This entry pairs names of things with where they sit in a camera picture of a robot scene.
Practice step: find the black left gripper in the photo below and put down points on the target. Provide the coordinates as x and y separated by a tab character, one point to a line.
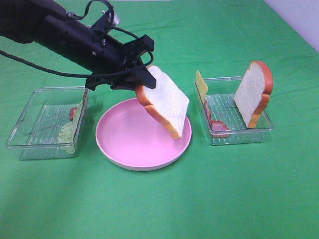
118	65

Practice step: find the bread slice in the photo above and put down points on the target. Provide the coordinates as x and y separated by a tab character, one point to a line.
253	93
166	103

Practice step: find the yellow cheese slice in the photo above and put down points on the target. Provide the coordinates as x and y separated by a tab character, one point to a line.
201	86

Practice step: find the bacon strip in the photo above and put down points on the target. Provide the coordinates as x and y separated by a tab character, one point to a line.
215	125
73	110

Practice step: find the green lettuce leaf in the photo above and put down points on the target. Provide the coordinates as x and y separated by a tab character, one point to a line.
67	131

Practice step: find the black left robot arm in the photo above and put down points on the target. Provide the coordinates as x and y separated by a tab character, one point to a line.
50	25

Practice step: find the pink round plate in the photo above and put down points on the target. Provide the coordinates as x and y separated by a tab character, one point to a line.
130	138

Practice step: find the left clear plastic container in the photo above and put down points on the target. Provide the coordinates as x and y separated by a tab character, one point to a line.
35	133

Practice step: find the clear plastic container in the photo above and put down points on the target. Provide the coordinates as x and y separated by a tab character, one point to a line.
35	133
220	97

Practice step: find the right clear plastic container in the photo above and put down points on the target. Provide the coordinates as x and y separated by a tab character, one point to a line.
220	97

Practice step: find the green tablecloth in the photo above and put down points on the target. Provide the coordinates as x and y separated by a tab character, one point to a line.
266	190

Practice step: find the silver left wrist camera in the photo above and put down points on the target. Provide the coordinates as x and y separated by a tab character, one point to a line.
110	18

